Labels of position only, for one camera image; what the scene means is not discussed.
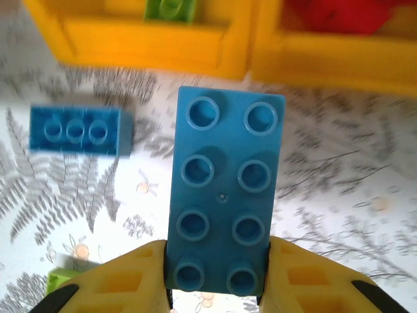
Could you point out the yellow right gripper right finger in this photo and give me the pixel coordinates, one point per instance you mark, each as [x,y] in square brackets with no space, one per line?
[309,280]

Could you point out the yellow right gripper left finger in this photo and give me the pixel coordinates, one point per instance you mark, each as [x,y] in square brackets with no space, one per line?
[123,283]

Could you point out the blue lego brick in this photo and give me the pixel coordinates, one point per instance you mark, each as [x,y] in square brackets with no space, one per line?
[224,182]
[78,130]

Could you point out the red lego brick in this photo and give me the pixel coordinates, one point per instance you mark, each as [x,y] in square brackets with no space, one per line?
[335,16]

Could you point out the green lego brick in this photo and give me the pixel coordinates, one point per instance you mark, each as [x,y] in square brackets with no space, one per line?
[171,9]
[63,277]

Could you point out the floral patterned table cloth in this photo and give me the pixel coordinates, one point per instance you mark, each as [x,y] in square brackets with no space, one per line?
[325,195]

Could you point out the yellow plastic bin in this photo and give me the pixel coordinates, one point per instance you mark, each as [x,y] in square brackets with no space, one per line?
[325,62]
[146,49]

